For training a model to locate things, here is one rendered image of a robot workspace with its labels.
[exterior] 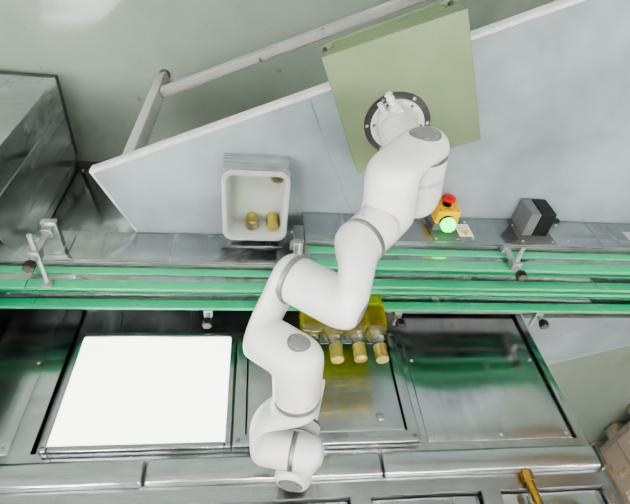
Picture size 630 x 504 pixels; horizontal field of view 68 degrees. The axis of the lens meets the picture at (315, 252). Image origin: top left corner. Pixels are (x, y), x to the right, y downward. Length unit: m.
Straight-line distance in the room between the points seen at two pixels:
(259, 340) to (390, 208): 0.30
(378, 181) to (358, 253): 0.13
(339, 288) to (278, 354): 0.14
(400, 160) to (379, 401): 0.73
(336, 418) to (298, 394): 0.49
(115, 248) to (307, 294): 0.79
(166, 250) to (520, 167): 1.03
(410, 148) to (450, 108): 0.37
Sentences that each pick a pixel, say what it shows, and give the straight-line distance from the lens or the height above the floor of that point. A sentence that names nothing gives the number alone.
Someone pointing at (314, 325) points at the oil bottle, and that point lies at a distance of 1.23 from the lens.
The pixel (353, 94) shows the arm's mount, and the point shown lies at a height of 0.83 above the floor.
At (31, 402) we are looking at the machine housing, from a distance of 1.42.
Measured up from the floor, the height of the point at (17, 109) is 0.36.
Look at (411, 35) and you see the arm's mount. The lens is 1.09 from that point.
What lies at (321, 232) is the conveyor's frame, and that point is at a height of 0.85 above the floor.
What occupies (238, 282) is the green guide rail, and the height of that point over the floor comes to 0.94.
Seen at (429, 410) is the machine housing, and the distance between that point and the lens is 1.39.
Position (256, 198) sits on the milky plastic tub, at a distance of 1.32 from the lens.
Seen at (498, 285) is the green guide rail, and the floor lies 0.95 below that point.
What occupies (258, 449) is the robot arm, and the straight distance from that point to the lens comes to 0.96.
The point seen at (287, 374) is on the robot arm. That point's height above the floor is 1.43.
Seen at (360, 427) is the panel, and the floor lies 1.28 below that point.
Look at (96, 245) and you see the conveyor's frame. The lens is 1.44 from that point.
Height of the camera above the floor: 1.85
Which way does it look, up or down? 48 degrees down
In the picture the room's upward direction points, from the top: 173 degrees clockwise
